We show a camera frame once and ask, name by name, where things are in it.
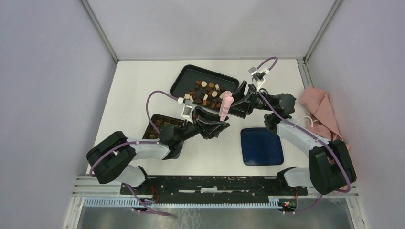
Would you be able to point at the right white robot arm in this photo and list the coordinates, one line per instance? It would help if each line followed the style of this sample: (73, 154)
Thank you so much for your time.
(280, 122)

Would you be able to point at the pink cloth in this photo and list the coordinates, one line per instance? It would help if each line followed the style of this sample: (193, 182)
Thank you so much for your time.
(322, 117)

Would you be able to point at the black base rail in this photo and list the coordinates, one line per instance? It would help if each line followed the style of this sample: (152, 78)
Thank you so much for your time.
(216, 190)

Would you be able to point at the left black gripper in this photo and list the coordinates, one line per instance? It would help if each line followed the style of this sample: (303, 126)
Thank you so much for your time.
(208, 131)

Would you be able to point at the black chocolate tray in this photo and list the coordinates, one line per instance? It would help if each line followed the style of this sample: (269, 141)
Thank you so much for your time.
(189, 82)

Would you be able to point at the blue box lid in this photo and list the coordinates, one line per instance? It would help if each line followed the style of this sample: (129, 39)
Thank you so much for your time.
(261, 147)

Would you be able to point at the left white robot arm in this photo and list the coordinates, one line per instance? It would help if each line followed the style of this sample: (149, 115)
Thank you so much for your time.
(110, 159)

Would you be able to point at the pink tongs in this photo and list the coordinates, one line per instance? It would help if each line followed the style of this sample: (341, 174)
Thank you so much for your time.
(225, 105)

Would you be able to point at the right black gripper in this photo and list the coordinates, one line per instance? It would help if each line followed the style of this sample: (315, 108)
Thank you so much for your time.
(238, 109)

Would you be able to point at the blue chocolate box with insert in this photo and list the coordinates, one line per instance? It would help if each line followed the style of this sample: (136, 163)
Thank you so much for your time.
(158, 126)

